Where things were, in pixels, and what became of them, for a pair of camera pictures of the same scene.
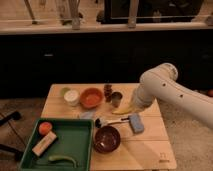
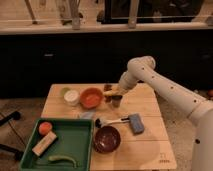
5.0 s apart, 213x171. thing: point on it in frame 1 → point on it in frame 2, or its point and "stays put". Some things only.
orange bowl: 91,98 stays put
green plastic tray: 60,144 stays put
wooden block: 44,143 stays put
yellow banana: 122,110 → 110,93
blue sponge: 136,123 stays put
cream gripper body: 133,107 → 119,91
